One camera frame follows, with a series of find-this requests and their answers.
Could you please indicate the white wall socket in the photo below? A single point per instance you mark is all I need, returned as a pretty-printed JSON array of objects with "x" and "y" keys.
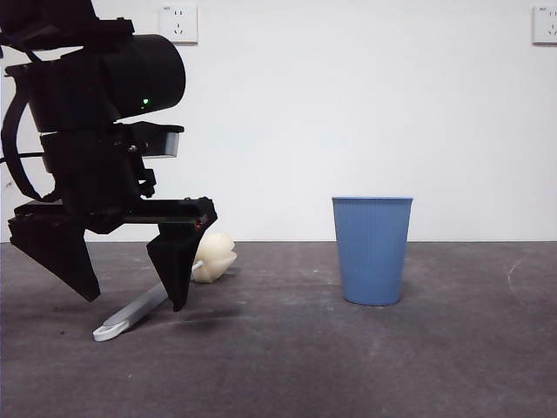
[
  {"x": 546, "y": 25},
  {"x": 178, "y": 24}
]

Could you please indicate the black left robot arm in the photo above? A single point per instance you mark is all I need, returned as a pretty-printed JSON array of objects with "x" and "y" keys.
[{"x": 130, "y": 74}]

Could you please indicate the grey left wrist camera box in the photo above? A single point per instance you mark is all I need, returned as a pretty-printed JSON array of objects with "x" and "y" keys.
[{"x": 167, "y": 144}]

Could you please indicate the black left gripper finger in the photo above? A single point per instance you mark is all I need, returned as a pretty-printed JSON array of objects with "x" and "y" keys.
[
  {"x": 56, "y": 252},
  {"x": 176, "y": 265}
]

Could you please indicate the blue ribbed plastic cup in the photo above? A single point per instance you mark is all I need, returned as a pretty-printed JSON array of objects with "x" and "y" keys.
[{"x": 372, "y": 252}]

